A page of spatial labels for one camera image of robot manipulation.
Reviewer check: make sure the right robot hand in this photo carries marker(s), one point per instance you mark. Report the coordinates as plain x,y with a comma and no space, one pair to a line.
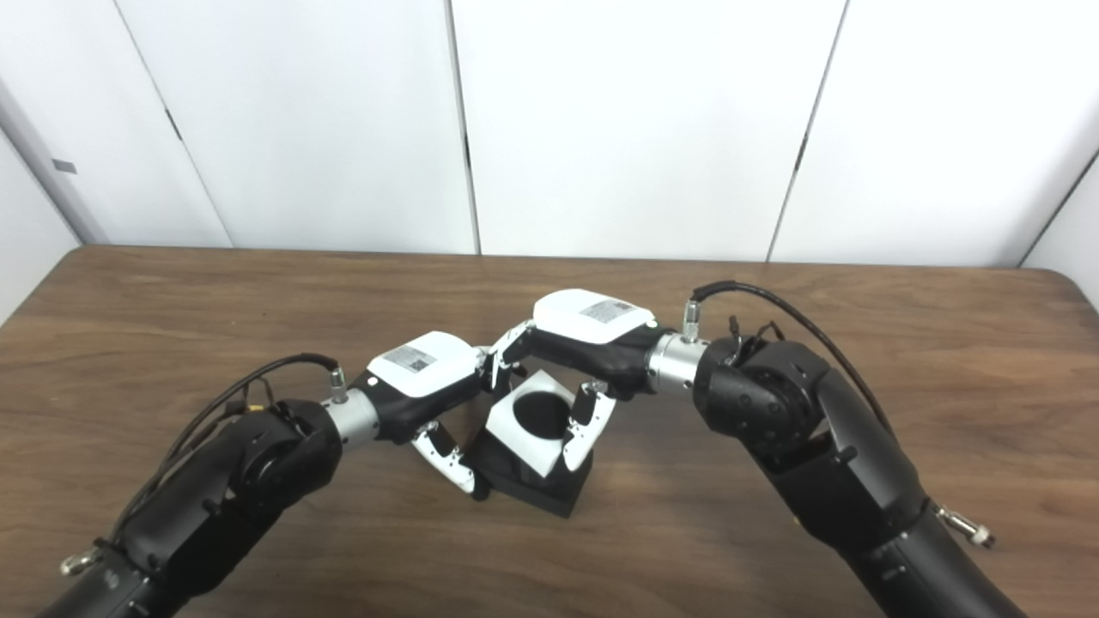
592,322

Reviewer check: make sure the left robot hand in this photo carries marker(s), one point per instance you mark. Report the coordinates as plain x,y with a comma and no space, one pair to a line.
425,365

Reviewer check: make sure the white square piece with hole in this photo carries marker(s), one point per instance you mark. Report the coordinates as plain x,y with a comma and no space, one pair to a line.
528,451

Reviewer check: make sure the black peg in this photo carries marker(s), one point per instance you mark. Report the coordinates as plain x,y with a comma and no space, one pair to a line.
541,493

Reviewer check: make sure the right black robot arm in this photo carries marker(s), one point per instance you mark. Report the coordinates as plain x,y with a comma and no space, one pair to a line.
816,446

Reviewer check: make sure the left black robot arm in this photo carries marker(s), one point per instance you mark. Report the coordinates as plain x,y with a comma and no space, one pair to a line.
215,498

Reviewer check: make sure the small grey wall sticker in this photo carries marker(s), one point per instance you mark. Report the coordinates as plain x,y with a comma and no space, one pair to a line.
64,166

